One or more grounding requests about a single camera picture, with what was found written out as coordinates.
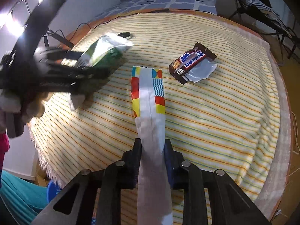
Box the ring light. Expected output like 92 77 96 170
1 0 43 37

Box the colourful white wrapper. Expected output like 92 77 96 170
131 66 173 224

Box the black power cable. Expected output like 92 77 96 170
42 7 218 43

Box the green white snack bag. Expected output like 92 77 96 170
74 32 133 68

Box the black folding chair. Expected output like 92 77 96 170
229 0 299 59

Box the striped yellow towel blanket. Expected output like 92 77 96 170
29 11 293 218

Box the brown snickers wrapper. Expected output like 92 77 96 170
169 42 217 85

